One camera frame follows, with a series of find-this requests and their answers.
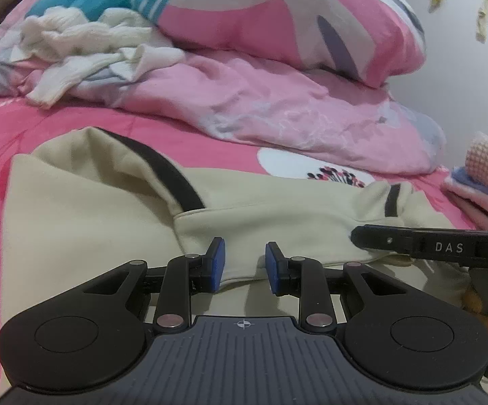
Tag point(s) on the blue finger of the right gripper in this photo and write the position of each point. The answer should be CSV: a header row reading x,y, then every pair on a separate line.
x,y
467,248

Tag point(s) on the large pink blue cartoon pillow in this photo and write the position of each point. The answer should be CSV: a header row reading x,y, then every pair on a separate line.
x,y
366,40

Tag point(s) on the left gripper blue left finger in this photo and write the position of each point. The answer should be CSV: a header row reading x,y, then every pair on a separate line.
x,y
184,277

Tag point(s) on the stack of folded clothes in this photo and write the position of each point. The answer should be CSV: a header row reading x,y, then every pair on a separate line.
x,y
468,194

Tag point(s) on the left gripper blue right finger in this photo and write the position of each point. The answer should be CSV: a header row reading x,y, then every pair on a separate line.
x,y
307,280

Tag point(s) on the pink magenta floral bed blanket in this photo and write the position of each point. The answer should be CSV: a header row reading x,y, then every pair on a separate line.
x,y
23,127

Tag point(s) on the light pink quilt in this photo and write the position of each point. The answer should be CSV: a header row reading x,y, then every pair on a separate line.
x,y
242,99

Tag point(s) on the beige zip hoodie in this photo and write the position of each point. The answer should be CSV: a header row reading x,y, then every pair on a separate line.
x,y
91,220

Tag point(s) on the crumpled white cloth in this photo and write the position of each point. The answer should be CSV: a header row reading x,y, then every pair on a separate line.
x,y
121,40

